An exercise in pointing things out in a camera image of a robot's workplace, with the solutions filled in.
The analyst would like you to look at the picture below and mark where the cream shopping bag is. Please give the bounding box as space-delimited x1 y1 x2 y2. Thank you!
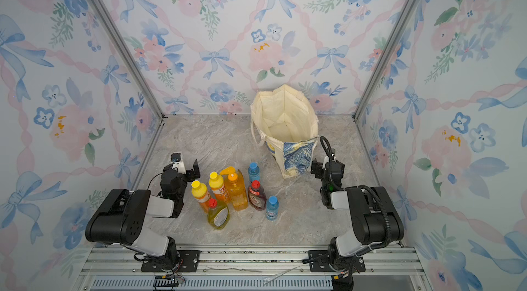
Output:
251 84 319 179

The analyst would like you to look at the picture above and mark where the orange pump soap bottle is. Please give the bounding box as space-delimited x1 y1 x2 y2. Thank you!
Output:
220 166 248 211

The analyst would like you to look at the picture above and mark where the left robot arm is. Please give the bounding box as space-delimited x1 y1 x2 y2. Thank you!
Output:
85 152 200 273

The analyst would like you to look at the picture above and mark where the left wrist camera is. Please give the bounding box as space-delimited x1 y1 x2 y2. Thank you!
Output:
170 152 182 164

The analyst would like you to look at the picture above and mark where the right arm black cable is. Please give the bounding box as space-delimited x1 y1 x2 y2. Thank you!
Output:
319 135 392 251

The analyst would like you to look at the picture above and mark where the yellow-green red cap bottle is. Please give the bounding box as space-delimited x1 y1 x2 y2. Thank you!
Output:
207 199 230 229

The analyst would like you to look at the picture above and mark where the yellow cap orange bottle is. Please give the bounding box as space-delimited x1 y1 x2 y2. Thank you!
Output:
209 172 230 204
191 180 211 213

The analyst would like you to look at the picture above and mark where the dark red Fairy bottle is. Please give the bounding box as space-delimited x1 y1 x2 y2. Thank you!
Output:
248 180 267 211

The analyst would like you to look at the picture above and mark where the corner aluminium post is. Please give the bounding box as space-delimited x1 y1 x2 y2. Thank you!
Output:
353 0 437 121
65 0 166 120

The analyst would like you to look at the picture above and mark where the blue bottle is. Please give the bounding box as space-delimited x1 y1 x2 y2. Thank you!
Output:
266 196 279 221
248 162 261 183

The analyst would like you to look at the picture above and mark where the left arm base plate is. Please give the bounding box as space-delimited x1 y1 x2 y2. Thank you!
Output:
140 250 201 273

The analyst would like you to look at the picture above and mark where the right corner aluminium post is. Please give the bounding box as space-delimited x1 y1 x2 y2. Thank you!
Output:
353 0 437 121

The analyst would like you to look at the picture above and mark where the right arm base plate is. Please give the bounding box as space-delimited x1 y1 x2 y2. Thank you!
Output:
303 250 366 274

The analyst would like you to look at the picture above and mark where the yellow cap orange bottle left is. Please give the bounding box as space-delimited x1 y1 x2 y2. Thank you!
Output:
191 180 211 213

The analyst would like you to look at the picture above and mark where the left corner aluminium post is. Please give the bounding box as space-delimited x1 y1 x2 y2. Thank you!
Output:
65 0 166 120

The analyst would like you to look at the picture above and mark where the yellow cap orange bottle right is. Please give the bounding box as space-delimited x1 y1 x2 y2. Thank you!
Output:
209 172 230 204

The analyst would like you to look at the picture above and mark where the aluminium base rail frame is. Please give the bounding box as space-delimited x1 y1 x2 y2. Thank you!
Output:
73 244 432 290

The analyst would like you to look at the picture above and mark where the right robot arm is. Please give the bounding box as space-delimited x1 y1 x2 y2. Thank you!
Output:
308 159 404 272

